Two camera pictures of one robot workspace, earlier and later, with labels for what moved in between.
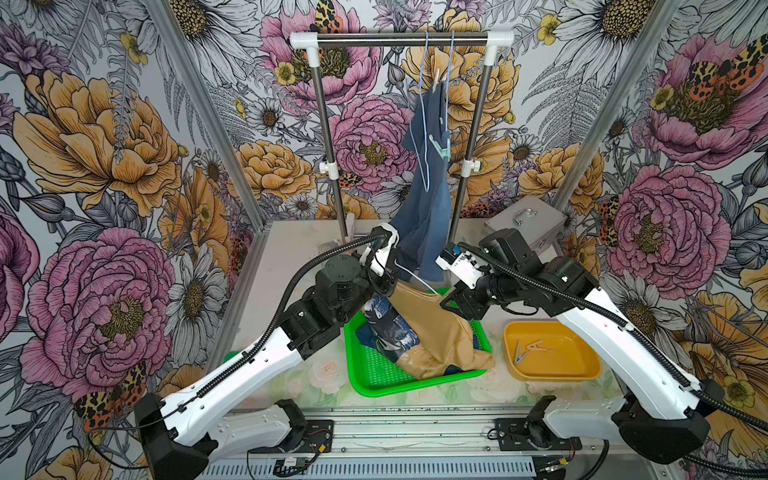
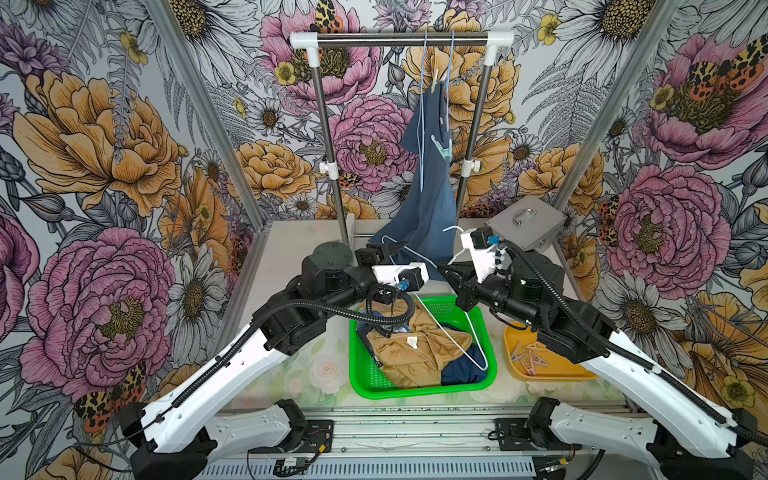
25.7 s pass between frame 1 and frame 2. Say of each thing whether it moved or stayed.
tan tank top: moved
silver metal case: stayed
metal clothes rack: stayed
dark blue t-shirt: moved
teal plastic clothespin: stayed
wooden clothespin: stayed
